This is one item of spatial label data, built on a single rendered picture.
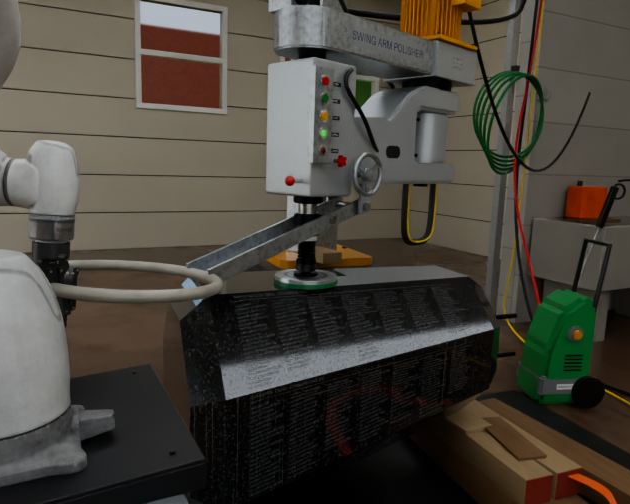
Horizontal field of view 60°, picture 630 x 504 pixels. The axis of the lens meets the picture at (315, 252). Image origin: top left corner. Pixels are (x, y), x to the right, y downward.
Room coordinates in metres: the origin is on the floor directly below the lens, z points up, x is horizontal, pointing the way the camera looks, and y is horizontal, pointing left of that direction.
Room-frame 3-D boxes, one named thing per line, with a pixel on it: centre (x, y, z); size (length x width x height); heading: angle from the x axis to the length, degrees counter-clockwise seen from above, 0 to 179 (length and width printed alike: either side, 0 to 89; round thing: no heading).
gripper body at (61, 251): (1.16, 0.57, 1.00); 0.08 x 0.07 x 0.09; 152
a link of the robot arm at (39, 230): (1.16, 0.57, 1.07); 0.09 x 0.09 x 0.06
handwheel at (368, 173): (1.83, -0.14, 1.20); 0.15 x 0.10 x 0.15; 136
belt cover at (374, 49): (2.08, -0.22, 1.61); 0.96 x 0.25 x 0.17; 136
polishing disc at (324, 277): (1.83, 0.03, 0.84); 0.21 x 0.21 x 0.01
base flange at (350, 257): (2.77, 0.02, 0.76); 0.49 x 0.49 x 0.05; 22
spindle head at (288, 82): (1.89, -0.03, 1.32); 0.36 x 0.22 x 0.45; 136
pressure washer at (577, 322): (2.86, -1.35, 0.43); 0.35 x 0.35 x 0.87; 7
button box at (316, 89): (1.70, 0.00, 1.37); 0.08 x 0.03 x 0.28; 136
